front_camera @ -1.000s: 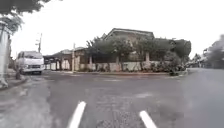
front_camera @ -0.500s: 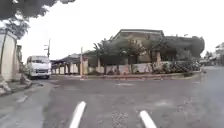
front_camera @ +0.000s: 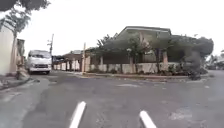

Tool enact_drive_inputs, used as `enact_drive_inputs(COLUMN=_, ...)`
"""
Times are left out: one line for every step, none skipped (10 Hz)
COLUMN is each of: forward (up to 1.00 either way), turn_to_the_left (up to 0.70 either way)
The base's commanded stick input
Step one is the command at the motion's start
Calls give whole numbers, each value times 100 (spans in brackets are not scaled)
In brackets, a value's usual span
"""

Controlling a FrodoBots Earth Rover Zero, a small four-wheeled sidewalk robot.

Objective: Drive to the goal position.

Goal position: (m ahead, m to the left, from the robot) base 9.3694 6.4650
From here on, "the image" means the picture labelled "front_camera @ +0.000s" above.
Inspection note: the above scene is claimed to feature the pale pole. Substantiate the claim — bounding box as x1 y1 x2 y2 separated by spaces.
81 42 87 75

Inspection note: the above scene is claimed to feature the kerb strip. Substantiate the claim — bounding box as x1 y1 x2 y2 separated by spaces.
74 72 214 81

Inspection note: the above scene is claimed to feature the grey asphalt road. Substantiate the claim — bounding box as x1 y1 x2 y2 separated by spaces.
0 69 224 128

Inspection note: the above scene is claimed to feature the house with green roof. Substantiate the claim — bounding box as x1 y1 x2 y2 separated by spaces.
87 25 214 74

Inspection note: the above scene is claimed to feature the low building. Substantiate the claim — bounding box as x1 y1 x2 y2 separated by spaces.
52 49 84 65

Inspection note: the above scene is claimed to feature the row of garden trees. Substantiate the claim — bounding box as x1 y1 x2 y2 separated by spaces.
94 33 215 81

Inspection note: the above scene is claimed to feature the robot's own part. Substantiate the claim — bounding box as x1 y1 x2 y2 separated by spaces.
68 100 87 128
139 110 158 128

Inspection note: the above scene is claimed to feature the utility pole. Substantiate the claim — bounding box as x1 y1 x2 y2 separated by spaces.
46 33 55 56

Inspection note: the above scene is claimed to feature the white van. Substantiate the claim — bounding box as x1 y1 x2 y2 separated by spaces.
26 49 53 75

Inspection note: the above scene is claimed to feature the tree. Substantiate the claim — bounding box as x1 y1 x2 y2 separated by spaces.
0 0 52 80

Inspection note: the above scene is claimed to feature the pale garden wall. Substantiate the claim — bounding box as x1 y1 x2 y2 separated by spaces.
53 59 188 75

